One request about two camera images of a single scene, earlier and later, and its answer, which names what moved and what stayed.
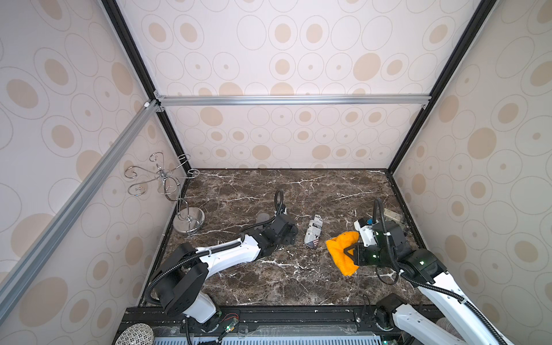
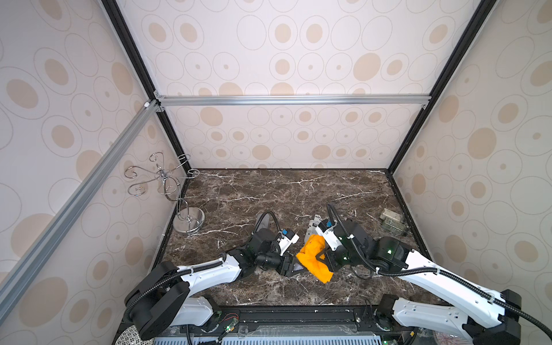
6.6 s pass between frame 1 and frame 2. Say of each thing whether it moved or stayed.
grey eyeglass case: stayed
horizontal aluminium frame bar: stayed
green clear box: stayed
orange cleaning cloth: moved
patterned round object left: stayed
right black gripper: moved
